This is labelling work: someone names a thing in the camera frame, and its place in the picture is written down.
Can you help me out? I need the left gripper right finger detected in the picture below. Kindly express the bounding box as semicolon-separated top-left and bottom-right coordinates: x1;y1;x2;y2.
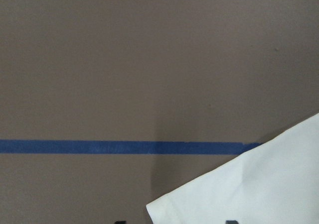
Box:
225;220;238;224

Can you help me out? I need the cream long sleeve shirt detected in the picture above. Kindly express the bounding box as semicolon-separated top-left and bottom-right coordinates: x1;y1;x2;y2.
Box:
146;115;319;224

